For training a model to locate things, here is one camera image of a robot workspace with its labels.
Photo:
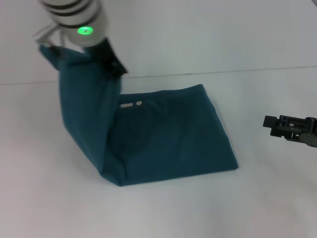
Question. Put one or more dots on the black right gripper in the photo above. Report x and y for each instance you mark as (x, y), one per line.
(299, 132)

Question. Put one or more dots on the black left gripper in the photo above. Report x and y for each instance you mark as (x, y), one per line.
(109, 58)

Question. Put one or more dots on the teal blue t-shirt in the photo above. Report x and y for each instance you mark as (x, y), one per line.
(158, 138)

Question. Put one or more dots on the white left camera bracket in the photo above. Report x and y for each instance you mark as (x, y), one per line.
(44, 34)

